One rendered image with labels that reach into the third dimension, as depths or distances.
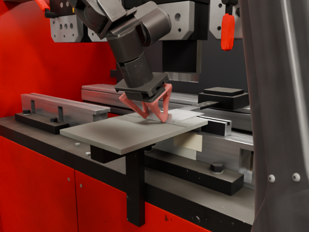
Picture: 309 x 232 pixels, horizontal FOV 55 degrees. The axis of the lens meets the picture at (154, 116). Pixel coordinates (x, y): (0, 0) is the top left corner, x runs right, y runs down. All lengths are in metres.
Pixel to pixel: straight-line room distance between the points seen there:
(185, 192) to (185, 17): 0.36
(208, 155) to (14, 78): 0.96
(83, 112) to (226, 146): 0.50
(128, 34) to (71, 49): 1.00
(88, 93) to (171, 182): 0.83
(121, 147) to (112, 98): 0.79
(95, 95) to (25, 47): 0.36
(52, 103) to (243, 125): 0.67
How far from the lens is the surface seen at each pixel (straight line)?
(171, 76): 0.74
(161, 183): 0.65
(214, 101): 0.89
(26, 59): 1.42
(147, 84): 0.57
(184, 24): 0.66
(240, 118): 0.92
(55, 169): 0.96
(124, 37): 0.54
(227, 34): 0.57
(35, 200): 1.14
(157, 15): 0.59
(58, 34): 1.03
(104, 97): 1.31
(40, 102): 1.21
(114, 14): 0.55
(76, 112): 1.02
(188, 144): 0.70
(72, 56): 1.53
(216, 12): 0.62
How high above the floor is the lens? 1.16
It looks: 13 degrees down
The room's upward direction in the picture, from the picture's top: straight up
